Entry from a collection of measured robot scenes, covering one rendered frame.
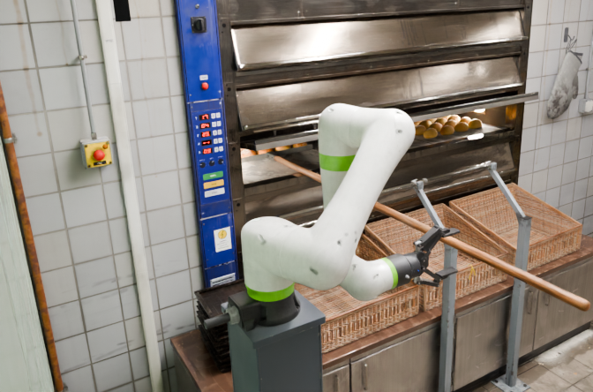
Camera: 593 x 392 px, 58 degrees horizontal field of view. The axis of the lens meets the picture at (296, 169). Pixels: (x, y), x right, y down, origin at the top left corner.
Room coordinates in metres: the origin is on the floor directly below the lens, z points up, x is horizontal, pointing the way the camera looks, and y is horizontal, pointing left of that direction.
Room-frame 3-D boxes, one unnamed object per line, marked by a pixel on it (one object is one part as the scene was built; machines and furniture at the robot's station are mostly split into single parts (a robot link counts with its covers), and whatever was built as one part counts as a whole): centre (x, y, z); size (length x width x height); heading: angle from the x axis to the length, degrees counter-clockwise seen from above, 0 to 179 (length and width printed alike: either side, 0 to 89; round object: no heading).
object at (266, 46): (2.71, -0.54, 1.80); 1.79 x 0.11 x 0.19; 119
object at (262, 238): (1.21, 0.07, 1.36); 0.16 x 0.13 x 0.19; 51
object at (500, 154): (2.71, -0.54, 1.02); 1.79 x 0.11 x 0.19; 119
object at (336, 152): (1.48, -0.13, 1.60); 0.13 x 0.12 x 0.18; 51
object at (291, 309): (1.19, 0.13, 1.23); 0.26 x 0.15 x 0.06; 119
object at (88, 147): (1.94, 0.75, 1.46); 0.10 x 0.07 x 0.10; 119
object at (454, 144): (2.73, -0.53, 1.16); 1.80 x 0.06 x 0.04; 119
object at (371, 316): (2.20, -0.17, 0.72); 0.56 x 0.49 x 0.28; 120
